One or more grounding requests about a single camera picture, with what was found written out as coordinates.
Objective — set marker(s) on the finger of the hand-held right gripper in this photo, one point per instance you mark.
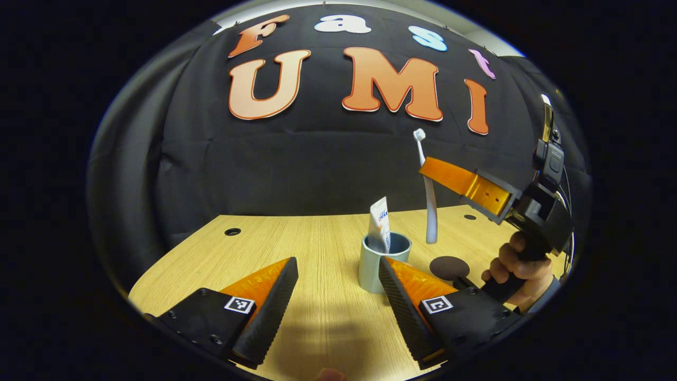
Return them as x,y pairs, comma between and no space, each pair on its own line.
449,177

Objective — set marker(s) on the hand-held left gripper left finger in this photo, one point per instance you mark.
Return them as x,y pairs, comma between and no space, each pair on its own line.
267,312

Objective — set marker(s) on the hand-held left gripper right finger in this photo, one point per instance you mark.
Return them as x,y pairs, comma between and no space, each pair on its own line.
404,312

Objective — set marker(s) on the white toothbrush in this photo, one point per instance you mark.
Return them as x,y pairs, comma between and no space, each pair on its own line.
431,211

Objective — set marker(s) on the dark round coaster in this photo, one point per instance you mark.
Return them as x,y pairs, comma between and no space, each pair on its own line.
447,267

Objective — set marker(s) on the white toothpaste tube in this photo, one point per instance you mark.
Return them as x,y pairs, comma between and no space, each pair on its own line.
381,222

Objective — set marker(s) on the light wooden desktop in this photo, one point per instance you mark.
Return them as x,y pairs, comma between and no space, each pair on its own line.
328,296

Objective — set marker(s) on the black backdrop cloth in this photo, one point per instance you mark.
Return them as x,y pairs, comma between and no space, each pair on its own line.
317,169

